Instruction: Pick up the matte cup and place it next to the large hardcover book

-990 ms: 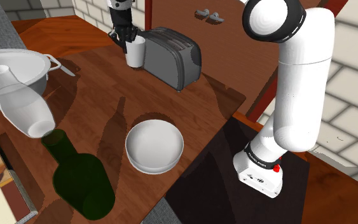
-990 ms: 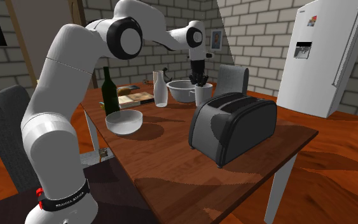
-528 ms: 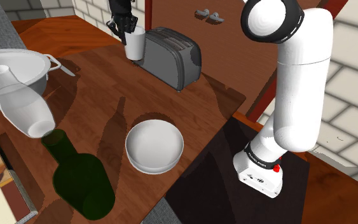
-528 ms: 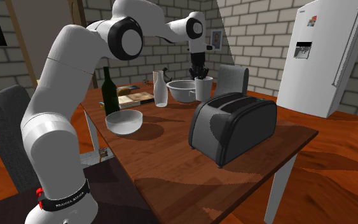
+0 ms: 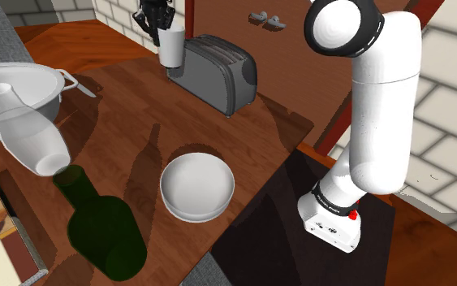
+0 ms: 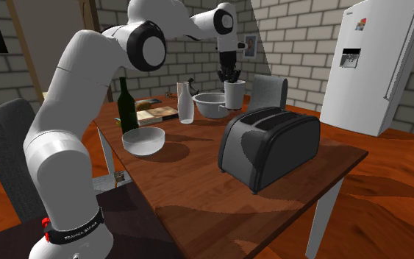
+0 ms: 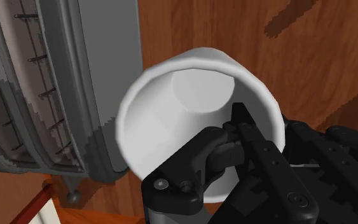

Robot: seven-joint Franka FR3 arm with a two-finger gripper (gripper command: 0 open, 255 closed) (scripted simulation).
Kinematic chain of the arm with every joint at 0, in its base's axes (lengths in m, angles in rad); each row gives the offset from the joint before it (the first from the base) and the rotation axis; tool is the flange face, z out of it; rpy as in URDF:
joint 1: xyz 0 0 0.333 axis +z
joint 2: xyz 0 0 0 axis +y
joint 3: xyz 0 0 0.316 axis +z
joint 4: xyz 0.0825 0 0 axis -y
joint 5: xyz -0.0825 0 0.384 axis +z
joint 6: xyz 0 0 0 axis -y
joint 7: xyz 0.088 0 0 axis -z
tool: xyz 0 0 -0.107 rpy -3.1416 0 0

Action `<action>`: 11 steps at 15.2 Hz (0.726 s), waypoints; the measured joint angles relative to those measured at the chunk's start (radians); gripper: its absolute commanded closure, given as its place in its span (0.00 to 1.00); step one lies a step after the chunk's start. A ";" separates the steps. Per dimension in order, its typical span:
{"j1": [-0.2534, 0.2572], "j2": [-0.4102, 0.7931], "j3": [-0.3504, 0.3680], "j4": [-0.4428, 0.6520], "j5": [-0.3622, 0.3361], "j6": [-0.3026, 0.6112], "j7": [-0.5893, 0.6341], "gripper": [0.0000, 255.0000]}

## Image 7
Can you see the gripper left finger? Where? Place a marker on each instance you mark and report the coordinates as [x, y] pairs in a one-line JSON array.
[[178, 167]]

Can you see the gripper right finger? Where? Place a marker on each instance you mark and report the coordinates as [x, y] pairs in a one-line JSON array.
[[346, 161]]

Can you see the grey dish rack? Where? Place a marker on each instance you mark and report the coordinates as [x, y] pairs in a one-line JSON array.
[[110, 62]]

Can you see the white cup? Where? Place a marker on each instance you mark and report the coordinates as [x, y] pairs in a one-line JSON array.
[[166, 124]]

